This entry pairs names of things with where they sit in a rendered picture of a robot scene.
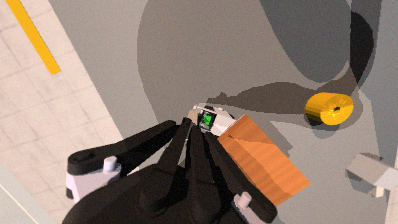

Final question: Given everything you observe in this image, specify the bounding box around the yellow rolled strap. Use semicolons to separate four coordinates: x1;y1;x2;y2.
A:
305;93;353;125

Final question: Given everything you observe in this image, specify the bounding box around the grey cube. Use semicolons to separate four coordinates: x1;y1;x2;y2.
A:
346;153;398;190

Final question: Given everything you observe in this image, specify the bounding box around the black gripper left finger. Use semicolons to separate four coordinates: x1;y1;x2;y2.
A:
66;110;194;213

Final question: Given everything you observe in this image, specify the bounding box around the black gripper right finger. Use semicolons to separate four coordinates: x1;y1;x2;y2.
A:
185;111;278;224

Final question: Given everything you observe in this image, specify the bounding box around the small beige rectangular block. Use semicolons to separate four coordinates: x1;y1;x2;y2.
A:
371;185;384;197

